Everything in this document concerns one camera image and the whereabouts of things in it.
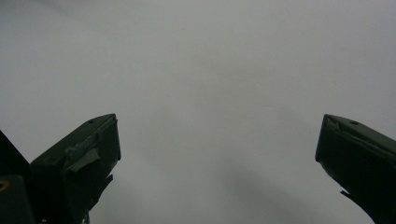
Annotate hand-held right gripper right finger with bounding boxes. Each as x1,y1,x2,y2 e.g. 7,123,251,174
314,113,396,224

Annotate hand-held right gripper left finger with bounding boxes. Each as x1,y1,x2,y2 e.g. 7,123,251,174
30,113,122,224

